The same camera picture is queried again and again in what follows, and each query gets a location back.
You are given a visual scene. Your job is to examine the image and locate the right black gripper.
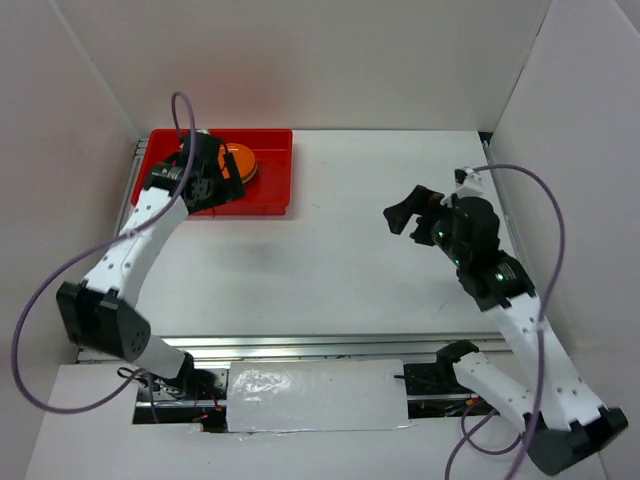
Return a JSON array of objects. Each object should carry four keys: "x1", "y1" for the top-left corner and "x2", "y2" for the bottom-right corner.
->
[{"x1": 383, "y1": 184, "x2": 469, "y2": 265}]

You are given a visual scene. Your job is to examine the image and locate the orange plate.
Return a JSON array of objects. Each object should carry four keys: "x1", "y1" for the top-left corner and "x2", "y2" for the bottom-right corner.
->
[{"x1": 218, "y1": 143, "x2": 258, "y2": 184}]

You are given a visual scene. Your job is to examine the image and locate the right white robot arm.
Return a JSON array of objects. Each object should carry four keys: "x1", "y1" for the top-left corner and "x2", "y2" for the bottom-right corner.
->
[{"x1": 383, "y1": 185, "x2": 628, "y2": 476}]

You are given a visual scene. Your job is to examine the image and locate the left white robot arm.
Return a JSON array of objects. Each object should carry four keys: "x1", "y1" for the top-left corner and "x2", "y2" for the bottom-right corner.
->
[{"x1": 56, "y1": 131, "x2": 245, "y2": 399}]

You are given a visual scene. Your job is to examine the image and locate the red plastic bin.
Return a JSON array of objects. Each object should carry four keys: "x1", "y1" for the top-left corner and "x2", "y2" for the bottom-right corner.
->
[{"x1": 130, "y1": 127, "x2": 293, "y2": 217}]

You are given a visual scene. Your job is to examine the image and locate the white foil cover plate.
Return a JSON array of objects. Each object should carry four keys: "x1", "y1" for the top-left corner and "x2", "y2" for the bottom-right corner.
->
[{"x1": 226, "y1": 360, "x2": 410, "y2": 433}]

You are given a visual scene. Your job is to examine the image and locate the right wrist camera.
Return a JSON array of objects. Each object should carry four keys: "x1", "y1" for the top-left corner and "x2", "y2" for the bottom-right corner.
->
[{"x1": 440, "y1": 167, "x2": 484, "y2": 208}]

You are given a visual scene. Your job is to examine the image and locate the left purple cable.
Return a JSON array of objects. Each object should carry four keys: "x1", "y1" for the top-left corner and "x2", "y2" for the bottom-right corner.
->
[{"x1": 9, "y1": 91, "x2": 199, "y2": 425}]

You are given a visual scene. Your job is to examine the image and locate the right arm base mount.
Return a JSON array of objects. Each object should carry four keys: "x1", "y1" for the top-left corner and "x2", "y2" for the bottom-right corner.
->
[{"x1": 394, "y1": 340, "x2": 483, "y2": 419}]

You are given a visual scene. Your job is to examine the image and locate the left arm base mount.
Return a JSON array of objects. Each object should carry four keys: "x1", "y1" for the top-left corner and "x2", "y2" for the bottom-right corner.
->
[{"x1": 132, "y1": 369, "x2": 228, "y2": 434}]

